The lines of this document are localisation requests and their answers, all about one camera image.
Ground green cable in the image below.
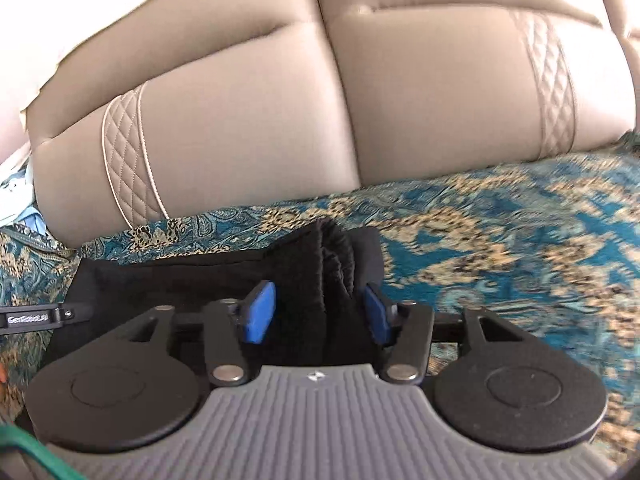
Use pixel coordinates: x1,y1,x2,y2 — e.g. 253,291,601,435
0,425,86,480

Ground black pants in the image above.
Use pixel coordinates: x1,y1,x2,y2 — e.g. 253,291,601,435
47,217,386,376

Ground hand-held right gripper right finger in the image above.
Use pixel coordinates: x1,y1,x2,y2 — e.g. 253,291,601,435
362,282,501,386

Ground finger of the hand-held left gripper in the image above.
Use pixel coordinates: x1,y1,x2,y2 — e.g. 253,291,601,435
0,304,93,335

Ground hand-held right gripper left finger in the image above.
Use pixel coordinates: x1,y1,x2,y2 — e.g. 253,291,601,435
127,280,277,388

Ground teal patterned blanket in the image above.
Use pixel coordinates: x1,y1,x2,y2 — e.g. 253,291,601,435
0,132,640,471

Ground white light blue cloth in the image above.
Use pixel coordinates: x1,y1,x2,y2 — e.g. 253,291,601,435
0,160,51,251

